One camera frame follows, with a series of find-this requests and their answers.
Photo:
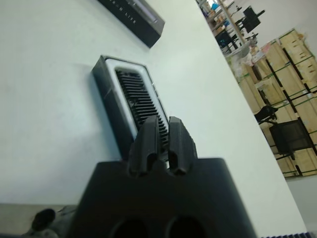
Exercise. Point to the black printed box lid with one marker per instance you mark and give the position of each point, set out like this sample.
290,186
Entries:
141,27

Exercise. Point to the black box white insert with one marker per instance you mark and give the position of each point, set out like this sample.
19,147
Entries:
104,99

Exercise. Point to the black finned camera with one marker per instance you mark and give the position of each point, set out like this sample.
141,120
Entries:
138,99

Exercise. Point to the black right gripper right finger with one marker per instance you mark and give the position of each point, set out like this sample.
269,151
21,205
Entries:
179,148

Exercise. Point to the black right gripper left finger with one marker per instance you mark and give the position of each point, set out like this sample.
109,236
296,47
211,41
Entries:
146,146

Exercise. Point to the black computer tower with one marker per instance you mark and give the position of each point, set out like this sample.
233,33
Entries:
224,39

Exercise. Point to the black mesh folding chair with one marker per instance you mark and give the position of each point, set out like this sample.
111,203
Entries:
289,135

